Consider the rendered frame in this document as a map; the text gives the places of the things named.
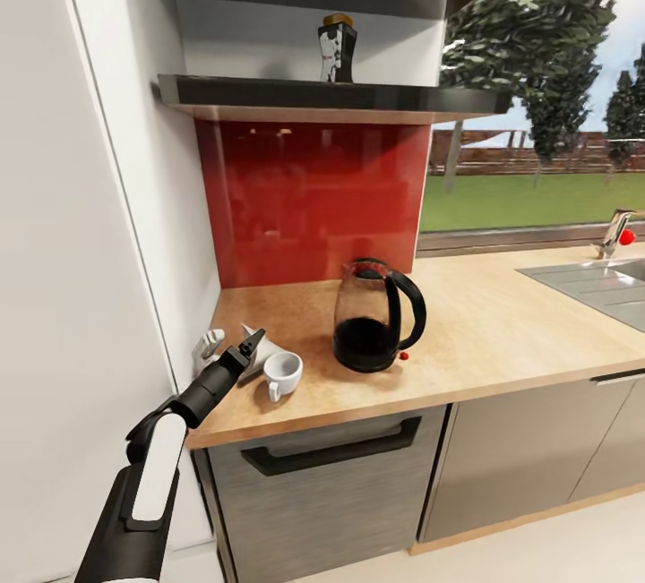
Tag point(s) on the coffee cup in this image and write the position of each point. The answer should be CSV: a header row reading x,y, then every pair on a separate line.
x,y
283,372

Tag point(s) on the dishwasher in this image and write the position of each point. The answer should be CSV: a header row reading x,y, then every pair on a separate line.
x,y
300,503

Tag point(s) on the paper coffee filter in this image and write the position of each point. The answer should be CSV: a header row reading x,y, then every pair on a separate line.
x,y
262,352

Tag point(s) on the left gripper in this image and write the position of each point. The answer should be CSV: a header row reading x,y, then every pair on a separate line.
x,y
223,374

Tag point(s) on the bottle of coffee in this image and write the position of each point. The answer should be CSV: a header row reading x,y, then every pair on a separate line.
x,y
337,40

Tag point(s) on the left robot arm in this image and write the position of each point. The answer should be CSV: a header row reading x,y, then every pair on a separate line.
x,y
129,542

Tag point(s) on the electric kettle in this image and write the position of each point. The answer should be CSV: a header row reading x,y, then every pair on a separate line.
x,y
367,319

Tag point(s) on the fixed window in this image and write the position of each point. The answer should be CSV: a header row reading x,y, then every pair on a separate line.
x,y
551,173

